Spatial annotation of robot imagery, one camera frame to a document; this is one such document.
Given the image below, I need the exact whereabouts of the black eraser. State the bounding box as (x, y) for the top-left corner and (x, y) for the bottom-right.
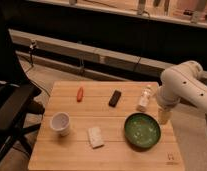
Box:
(108, 90), (121, 107)

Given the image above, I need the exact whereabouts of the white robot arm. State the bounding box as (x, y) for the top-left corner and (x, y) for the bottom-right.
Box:
(155, 61), (207, 126)

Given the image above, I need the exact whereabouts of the white sponge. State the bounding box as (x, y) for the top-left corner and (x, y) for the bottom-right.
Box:
(88, 127), (104, 148)

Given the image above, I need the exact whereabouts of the small white bottle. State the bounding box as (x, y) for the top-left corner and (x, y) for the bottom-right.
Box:
(136, 84), (153, 112)

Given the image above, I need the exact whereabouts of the green bowl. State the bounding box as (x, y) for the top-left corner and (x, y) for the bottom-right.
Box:
(124, 113), (161, 149)

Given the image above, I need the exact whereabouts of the wooden table board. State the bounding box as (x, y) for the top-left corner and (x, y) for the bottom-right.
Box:
(28, 81), (185, 171)

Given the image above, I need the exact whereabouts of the orange carrot toy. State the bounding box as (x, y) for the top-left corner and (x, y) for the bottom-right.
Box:
(76, 87), (84, 102)

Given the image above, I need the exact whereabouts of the white cup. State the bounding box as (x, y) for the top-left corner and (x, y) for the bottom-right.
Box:
(50, 112), (70, 136)

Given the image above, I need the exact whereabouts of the black office chair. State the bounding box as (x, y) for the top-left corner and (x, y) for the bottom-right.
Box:
(0, 83), (45, 162)

